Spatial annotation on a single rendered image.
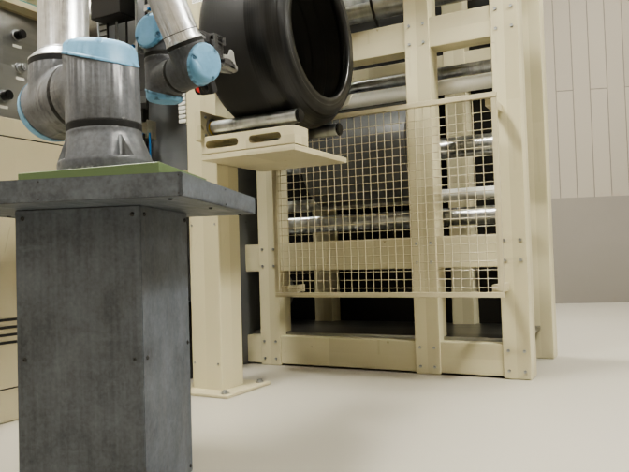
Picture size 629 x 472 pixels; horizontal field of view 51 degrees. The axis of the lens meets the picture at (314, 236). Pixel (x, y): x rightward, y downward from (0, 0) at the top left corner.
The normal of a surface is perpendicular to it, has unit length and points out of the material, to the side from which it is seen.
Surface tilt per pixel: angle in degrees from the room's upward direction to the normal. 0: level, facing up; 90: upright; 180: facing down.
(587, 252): 90
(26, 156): 90
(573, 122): 90
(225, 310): 90
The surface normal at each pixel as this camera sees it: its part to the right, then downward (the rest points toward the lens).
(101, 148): 0.20, -0.39
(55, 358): -0.15, -0.03
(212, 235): -0.47, -0.01
